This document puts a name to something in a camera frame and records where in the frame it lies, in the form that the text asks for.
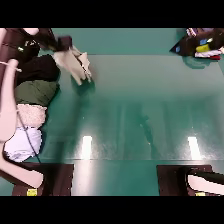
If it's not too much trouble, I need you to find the yellow garment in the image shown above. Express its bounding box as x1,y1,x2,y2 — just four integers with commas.
195,44,213,53

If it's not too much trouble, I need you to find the black cable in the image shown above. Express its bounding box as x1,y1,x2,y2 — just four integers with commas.
15,108,43,164

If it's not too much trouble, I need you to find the heap of clothes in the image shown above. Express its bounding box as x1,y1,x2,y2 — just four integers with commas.
169,27,224,61

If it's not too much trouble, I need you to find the cream shirt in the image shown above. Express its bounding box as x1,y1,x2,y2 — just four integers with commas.
52,45,93,87

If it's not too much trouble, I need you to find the white garment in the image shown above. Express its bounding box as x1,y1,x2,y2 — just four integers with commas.
3,126,43,163

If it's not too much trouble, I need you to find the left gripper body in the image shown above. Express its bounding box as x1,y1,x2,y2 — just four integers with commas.
56,34,74,52

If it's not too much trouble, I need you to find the black garment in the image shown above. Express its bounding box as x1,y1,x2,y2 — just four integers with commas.
15,54,62,86

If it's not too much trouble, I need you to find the cream fleecy garment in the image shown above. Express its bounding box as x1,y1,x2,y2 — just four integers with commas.
15,103,48,130

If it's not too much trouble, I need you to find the dark green garment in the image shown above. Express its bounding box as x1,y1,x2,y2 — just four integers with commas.
14,79,60,108

